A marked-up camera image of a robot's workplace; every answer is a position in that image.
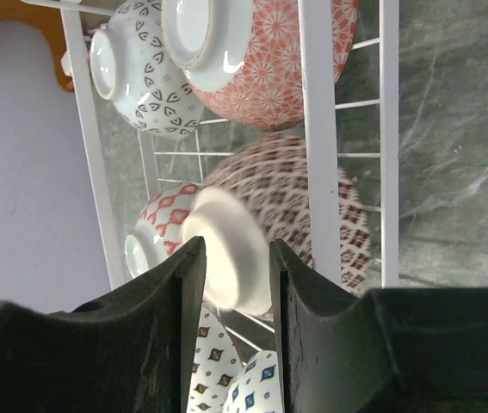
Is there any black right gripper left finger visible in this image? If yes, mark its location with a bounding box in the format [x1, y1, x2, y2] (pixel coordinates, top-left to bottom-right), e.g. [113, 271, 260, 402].
[0, 237, 206, 412]

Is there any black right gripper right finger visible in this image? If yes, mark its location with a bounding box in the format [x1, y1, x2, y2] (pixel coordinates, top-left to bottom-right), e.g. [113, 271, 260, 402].
[269, 240, 488, 412]

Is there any white bowl with dot pattern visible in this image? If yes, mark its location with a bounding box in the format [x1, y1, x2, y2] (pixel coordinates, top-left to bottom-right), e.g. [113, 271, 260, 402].
[187, 305, 242, 412]

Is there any red diamond pattern bowl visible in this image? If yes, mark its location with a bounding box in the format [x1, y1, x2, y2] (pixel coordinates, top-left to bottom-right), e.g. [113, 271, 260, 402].
[124, 182, 200, 278]

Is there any blue floral pattern bowl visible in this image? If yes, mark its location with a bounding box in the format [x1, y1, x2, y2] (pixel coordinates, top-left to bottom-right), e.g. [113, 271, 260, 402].
[222, 350, 284, 413]

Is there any brown lattice pattern bowl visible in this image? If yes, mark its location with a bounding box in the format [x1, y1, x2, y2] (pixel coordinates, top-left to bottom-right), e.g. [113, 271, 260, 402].
[180, 131, 374, 316]

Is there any blue triangle pattern bowl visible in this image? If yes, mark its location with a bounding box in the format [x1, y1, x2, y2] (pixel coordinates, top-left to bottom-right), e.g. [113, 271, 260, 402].
[89, 1, 204, 139]

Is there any brown leaf pattern bowl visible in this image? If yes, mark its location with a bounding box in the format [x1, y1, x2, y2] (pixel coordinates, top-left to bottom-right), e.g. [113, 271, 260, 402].
[160, 0, 361, 133]

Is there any wooden shelf rack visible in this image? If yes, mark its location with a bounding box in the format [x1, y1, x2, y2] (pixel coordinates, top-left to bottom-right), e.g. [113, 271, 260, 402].
[0, 1, 74, 92]

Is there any white wire dish rack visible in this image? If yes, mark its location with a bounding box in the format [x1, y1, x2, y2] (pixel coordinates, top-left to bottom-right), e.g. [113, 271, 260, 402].
[43, 1, 399, 287]

